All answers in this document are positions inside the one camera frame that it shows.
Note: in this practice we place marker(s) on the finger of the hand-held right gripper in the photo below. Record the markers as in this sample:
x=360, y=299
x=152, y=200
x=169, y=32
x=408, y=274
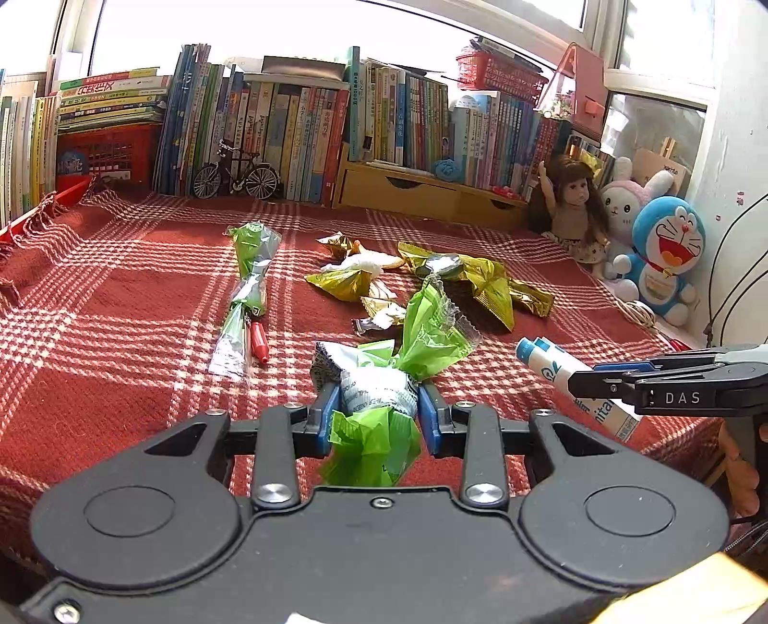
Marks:
x=684, y=362
x=600, y=385

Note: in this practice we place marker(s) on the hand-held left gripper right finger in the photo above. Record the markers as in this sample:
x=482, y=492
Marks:
x=429, y=420

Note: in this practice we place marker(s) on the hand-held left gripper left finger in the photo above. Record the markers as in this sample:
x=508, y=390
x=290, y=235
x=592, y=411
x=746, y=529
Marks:
x=329, y=417

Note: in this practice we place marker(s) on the white blue tube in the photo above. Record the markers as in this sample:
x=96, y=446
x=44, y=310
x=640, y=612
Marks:
x=549, y=366

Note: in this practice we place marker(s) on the green white snack wrapper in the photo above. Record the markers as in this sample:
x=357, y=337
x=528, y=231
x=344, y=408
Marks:
x=432, y=336

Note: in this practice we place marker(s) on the gold candy wrapper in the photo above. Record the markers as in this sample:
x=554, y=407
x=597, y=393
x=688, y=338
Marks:
x=384, y=309
x=534, y=299
x=336, y=245

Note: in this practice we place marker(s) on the yellow-green foil snack bag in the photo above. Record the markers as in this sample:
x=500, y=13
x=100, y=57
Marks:
x=495, y=288

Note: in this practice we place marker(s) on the white tissue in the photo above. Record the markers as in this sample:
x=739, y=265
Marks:
x=366, y=262

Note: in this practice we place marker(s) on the clear green plastic wrapper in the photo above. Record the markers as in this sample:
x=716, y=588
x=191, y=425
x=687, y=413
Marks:
x=252, y=252

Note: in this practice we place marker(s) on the person's right hand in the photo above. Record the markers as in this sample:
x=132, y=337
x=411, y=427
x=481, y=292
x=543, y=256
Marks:
x=743, y=480

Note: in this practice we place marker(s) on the small silver white wrapper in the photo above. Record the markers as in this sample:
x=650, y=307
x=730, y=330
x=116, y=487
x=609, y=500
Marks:
x=369, y=325

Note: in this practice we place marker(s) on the red pen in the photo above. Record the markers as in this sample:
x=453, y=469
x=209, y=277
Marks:
x=259, y=343

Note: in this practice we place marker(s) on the blue cat plush toy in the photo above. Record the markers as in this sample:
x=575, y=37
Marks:
x=666, y=240

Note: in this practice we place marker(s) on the small yellow-green foil wrapper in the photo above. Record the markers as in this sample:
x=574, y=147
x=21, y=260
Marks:
x=342, y=283

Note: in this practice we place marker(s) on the white pink rabbit plush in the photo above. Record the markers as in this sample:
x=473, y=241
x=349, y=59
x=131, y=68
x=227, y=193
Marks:
x=621, y=207

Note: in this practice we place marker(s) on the brown-haired doll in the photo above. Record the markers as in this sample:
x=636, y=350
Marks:
x=576, y=201

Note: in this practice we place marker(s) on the cardboard box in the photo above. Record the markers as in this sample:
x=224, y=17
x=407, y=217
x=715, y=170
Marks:
x=660, y=171

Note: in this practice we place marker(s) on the wooden clip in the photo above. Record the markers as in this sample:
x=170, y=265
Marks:
x=668, y=147

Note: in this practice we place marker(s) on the gold foil gift bag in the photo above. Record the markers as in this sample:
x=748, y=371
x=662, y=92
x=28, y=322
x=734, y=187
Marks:
x=591, y=157

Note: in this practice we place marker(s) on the wooden drawer organizer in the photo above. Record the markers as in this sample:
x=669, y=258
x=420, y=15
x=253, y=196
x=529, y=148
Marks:
x=372, y=192

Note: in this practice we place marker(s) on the miniature black bicycle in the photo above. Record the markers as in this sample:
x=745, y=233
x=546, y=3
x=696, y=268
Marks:
x=261, y=181

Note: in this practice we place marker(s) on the red plaid blanket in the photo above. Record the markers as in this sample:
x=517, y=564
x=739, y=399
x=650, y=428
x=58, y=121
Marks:
x=120, y=288

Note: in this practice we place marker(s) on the blue crochet flower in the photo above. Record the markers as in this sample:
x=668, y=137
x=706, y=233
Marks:
x=445, y=170

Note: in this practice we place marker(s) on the row of upright books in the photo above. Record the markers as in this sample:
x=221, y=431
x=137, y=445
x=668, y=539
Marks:
x=288, y=138

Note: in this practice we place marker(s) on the pink house-shaped box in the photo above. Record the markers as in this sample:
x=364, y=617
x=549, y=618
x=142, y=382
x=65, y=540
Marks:
x=585, y=84

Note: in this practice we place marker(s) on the red plastic basket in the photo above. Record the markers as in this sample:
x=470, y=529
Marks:
x=498, y=75

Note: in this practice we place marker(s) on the red plastic crate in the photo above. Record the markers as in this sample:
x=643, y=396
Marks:
x=120, y=153

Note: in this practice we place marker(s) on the red plastic tray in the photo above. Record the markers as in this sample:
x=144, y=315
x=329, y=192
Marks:
x=66, y=195

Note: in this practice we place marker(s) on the grey flat box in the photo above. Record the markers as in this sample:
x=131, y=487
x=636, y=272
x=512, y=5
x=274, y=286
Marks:
x=300, y=65

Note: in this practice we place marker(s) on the stack of flat books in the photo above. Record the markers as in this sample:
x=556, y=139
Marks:
x=114, y=99

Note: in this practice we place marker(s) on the row of thin pale books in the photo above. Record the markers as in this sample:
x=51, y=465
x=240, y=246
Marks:
x=24, y=156

